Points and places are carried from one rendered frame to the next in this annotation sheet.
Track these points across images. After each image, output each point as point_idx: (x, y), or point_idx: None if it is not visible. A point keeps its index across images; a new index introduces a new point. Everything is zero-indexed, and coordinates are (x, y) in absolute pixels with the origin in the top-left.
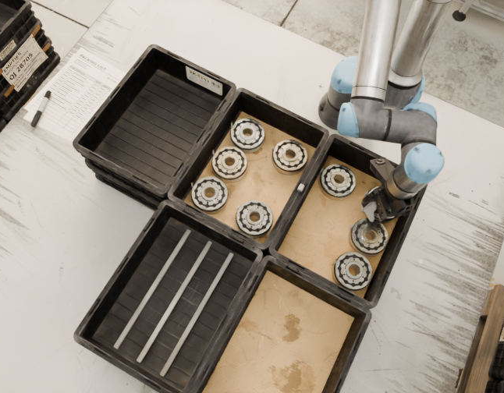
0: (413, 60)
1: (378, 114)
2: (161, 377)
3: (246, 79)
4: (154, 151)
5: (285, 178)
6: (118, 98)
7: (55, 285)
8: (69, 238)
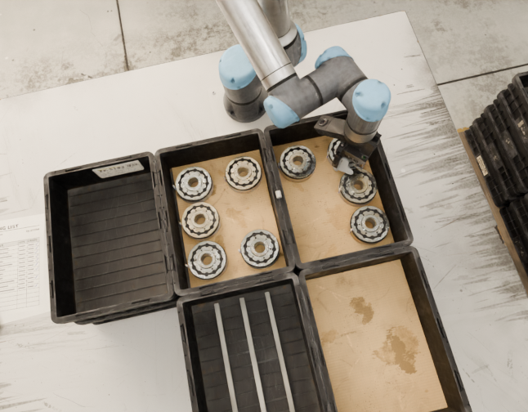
0: (281, 17)
1: (301, 87)
2: None
3: (147, 136)
4: (127, 263)
5: (255, 194)
6: (58, 246)
7: None
8: (118, 395)
